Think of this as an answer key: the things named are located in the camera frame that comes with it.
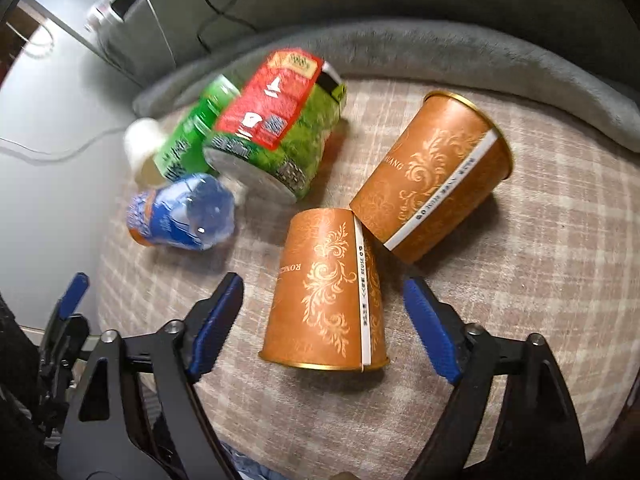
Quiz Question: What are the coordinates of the green red label cup noodle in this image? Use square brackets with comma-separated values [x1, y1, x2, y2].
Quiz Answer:
[203, 48, 347, 204]

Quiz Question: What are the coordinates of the orange paper cup gold pattern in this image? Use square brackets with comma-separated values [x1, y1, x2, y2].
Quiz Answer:
[259, 208, 388, 372]

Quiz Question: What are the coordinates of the grey fleece blanket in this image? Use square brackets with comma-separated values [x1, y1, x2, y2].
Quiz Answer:
[132, 18, 639, 152]

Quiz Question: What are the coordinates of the black cable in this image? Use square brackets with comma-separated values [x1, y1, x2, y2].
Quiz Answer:
[177, 0, 260, 53]

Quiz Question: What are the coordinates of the blue label crumpled plastic bottle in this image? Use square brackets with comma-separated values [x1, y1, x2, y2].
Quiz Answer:
[126, 174, 235, 252]

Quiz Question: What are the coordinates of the white cable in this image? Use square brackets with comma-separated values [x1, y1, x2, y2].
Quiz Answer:
[133, 0, 179, 68]

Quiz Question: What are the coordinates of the white power strip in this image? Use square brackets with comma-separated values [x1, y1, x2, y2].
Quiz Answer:
[86, 0, 137, 32]

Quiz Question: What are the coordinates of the grey sofa backrest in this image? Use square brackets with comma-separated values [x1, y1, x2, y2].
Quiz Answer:
[98, 0, 639, 86]

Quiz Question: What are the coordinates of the green label bottle white cap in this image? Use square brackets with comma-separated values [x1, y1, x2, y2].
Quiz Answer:
[124, 75, 240, 190]

